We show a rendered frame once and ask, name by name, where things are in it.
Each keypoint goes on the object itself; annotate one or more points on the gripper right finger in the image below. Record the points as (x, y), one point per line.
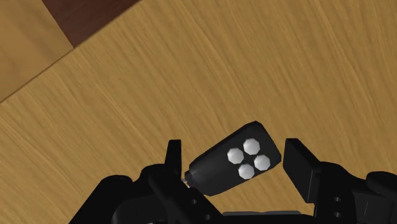
(325, 186)

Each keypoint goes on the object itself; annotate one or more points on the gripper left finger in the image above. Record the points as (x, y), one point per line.
(169, 192)

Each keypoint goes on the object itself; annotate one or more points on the black remote with white buttons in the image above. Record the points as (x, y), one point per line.
(229, 161)

